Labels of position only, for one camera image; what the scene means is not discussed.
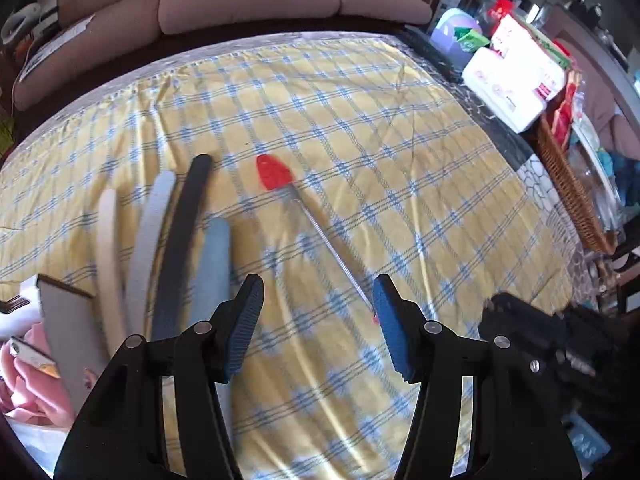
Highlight brown wicker basket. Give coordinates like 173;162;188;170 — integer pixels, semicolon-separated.
535;110;618;256

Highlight green paper packet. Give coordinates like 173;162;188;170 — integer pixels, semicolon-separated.
452;29;491;53

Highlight black nail file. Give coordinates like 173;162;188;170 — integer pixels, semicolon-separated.
150;154;215;343

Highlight small white packet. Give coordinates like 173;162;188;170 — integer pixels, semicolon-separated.
7;337;61;378

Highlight pink cloth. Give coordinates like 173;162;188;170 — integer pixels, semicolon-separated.
0;322;76;428

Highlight red tip metal tool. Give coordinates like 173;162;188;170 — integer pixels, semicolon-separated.
256;154;381;323

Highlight teal cloth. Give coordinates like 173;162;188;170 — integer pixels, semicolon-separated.
597;150;640;206

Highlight white handheld appliance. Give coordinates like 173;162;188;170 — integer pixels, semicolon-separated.
0;2;42;43

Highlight white cardboard box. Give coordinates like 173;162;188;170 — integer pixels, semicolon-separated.
0;274;108;478

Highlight printed paper sheets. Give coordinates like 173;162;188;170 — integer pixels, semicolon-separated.
17;15;96;83

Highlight red gift box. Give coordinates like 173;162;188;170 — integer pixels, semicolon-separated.
487;0;521;23

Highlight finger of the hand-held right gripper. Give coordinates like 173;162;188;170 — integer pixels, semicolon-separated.
477;292;569;347

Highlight red white tissue pack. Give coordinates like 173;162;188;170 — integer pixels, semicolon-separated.
490;12;566;103

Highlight blue nail file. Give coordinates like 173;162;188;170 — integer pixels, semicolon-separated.
190;217;233;431

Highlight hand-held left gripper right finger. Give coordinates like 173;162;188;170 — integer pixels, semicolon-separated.
372;274;583;480

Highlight brown fabric sofa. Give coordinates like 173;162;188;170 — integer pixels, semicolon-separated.
12;0;433;111

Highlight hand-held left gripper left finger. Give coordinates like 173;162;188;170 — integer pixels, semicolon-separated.
54;274;265;480

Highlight purple plastic bin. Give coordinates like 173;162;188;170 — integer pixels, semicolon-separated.
430;7;483;61

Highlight beige nail file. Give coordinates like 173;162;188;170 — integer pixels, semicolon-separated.
95;187;128;356

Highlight grey nail file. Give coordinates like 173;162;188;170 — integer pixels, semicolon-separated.
122;170;176;336

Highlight long black flat device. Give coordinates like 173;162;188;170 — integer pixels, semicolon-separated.
400;25;463;83

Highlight yellow plaid tablecloth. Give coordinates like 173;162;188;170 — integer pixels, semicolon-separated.
0;40;573;480

